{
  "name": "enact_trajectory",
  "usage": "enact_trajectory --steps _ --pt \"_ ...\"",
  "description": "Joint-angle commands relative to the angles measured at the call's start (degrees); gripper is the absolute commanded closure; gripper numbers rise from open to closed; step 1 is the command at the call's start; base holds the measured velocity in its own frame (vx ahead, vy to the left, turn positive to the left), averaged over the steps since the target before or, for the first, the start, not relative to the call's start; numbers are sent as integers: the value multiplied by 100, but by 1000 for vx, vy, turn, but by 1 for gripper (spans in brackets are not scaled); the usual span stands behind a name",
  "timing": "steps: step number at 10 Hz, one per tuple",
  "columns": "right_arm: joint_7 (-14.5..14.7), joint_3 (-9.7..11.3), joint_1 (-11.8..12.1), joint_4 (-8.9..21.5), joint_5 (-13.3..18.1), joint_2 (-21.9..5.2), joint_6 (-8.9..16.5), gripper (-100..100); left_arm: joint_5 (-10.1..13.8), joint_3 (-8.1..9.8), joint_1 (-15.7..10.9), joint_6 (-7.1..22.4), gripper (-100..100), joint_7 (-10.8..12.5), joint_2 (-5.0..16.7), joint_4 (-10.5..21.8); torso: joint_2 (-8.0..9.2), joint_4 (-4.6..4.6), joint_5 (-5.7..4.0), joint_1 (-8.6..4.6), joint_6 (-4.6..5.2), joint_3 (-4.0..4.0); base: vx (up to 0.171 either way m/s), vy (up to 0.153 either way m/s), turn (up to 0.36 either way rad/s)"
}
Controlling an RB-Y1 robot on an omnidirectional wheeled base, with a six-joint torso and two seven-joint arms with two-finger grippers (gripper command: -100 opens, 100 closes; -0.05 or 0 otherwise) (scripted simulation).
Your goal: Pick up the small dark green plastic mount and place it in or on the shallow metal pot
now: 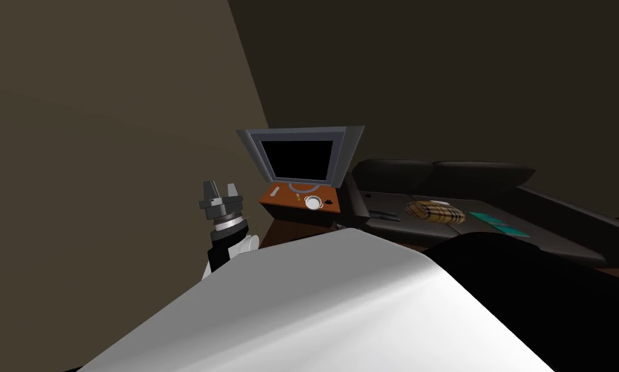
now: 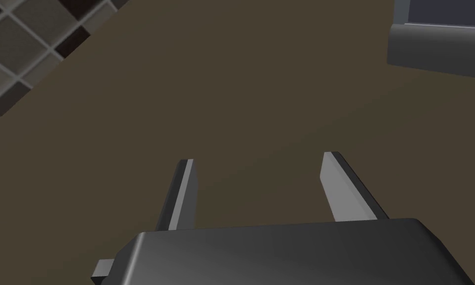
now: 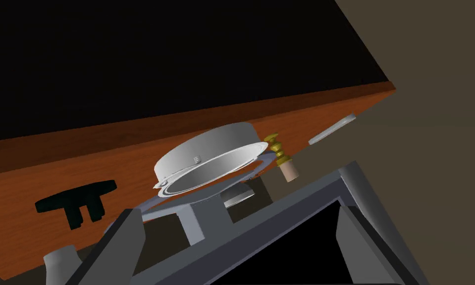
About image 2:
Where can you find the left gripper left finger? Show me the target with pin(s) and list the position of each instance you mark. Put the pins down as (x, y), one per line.
(180, 198)

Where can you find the grey appliance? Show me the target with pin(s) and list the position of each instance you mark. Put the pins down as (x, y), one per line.
(439, 43)

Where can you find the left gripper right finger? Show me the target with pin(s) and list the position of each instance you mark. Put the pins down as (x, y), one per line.
(350, 194)

